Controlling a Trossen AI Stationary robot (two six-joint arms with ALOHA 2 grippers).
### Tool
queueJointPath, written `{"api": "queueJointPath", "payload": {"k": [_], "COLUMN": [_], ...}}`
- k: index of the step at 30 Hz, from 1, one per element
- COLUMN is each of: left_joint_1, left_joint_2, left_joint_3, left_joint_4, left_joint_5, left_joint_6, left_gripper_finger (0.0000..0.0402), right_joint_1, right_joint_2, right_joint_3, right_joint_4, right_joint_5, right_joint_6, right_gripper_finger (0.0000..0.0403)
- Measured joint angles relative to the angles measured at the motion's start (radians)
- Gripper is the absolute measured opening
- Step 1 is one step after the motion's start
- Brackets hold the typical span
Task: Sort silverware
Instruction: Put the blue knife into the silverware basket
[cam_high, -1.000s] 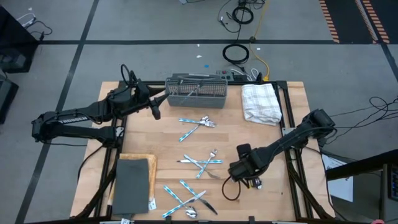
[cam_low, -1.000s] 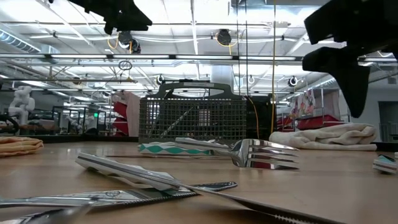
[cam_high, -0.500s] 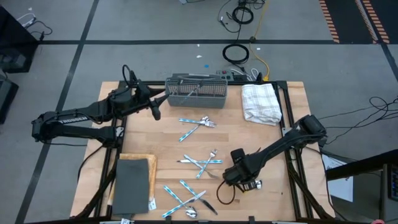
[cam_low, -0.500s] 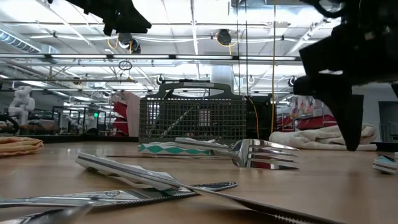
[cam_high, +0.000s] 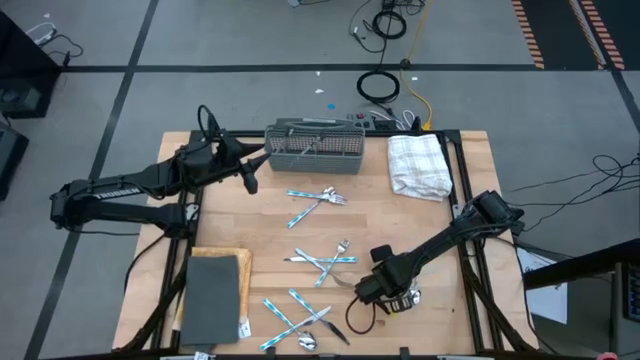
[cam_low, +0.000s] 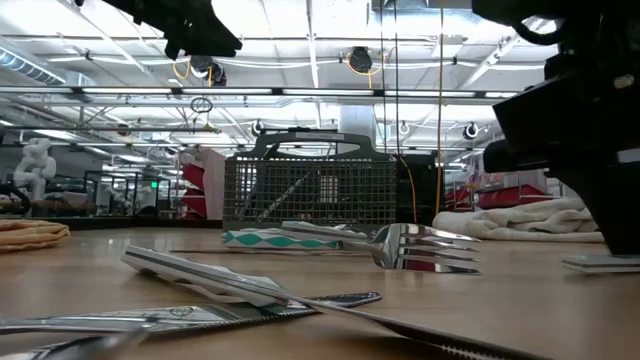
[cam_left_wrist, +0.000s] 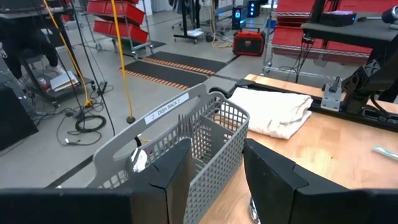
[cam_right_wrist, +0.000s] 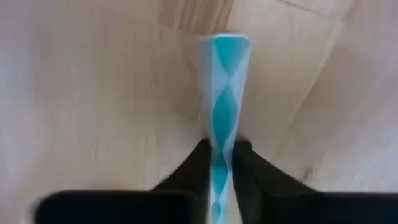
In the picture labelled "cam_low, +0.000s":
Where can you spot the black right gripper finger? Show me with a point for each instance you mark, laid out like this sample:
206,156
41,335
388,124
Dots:
620,215

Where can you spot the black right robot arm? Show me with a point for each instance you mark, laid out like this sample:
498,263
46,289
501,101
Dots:
600,20

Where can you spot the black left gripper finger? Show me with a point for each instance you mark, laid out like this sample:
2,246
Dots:
205,42

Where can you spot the black cabinet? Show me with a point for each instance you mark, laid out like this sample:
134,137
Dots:
425,190

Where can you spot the folded orange cloth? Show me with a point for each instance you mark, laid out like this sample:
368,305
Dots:
30,237

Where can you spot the overhead light bar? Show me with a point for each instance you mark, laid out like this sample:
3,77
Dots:
325,92

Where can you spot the black metal frame station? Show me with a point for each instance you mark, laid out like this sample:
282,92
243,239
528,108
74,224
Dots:
110,172

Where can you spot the white column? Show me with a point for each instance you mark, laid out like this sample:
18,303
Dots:
357,120

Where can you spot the crumpled beige towel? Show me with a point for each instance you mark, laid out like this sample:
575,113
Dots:
510,220

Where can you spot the red storage bins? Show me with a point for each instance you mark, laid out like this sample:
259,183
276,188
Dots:
505,196
195,177

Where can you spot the silver ventilation duct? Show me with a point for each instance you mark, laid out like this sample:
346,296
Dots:
30,67

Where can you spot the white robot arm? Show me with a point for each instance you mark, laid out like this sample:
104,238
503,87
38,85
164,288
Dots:
35,167

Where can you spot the pink board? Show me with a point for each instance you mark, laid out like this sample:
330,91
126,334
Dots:
215,185

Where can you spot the grey mesh cutlery basket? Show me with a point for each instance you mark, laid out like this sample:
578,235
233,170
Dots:
365,150

